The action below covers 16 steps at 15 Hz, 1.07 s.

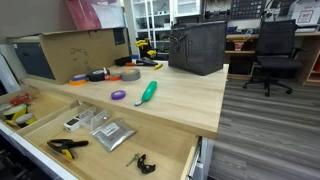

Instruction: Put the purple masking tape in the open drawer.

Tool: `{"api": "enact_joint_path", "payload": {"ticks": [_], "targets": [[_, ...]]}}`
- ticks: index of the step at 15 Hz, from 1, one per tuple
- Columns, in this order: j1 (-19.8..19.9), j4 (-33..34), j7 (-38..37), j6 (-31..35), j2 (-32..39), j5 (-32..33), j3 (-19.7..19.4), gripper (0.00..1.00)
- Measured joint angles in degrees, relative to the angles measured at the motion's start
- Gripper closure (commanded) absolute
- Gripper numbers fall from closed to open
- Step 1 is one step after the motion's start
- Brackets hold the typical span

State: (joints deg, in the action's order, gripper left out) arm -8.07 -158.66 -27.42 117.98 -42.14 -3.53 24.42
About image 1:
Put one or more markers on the yellow black clamps on table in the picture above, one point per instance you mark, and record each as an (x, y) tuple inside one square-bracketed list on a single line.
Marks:
[(147, 55)]

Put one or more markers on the black clamp with bolt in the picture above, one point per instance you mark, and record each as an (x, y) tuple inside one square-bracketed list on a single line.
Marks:
[(145, 168)]

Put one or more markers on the large cardboard box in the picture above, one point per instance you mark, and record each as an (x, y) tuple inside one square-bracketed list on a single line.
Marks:
[(58, 56)]

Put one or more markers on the grey duct tape roll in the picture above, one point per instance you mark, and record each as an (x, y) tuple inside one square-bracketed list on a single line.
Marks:
[(130, 74)]

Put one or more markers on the wooden open drawer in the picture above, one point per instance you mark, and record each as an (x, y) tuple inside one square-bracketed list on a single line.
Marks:
[(154, 152)]

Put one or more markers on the clear plastic box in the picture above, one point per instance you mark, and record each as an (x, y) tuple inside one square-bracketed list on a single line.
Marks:
[(92, 118)]

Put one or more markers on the dark grey fabric bag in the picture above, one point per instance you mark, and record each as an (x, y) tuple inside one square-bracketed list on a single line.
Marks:
[(198, 48)]

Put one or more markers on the white small device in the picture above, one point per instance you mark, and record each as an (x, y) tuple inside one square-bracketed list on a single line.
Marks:
[(72, 125)]

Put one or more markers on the orange tape roll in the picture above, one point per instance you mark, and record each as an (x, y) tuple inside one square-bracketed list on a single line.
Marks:
[(115, 77)]

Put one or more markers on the white shelving unit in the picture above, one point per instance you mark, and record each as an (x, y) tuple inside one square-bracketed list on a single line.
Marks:
[(153, 19)]

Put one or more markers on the blue and orange tape stack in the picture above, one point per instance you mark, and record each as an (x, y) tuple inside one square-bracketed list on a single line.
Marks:
[(78, 79)]

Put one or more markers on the black office chair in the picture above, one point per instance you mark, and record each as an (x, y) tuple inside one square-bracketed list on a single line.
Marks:
[(275, 51)]

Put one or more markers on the yellow black tape roll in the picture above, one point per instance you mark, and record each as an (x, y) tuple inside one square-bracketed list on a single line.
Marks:
[(19, 116)]

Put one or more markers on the green handled brush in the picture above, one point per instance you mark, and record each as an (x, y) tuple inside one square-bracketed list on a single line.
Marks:
[(148, 93)]

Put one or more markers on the black yellow spring clamp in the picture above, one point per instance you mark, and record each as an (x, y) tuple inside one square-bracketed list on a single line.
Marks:
[(64, 146)]

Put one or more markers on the silver foil pouch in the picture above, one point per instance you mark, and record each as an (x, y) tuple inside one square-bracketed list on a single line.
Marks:
[(113, 134)]

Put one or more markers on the red tape in drawer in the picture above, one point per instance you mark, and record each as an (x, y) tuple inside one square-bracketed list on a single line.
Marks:
[(20, 99)]

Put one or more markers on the purple masking tape roll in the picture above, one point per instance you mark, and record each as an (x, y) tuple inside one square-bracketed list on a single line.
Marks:
[(118, 95)]

